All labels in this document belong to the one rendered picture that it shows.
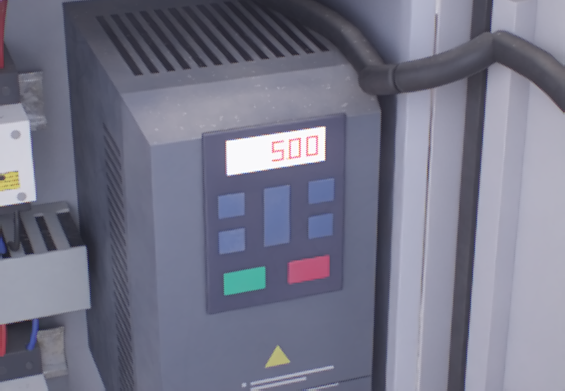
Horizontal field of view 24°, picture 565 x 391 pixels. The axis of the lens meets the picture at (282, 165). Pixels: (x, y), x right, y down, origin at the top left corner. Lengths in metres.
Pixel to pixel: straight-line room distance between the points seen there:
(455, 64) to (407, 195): 0.09
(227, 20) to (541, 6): 0.19
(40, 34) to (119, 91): 0.14
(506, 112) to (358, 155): 0.08
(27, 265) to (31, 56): 0.12
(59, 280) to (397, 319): 0.19
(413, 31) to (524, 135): 0.07
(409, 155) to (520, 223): 0.06
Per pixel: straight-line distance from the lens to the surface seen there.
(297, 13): 0.69
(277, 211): 0.62
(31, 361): 0.77
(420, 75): 0.57
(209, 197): 0.61
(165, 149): 0.60
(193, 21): 0.70
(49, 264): 0.74
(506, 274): 0.64
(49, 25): 0.75
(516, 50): 0.57
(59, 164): 0.78
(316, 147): 0.62
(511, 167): 0.61
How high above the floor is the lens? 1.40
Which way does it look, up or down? 26 degrees down
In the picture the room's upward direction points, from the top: straight up
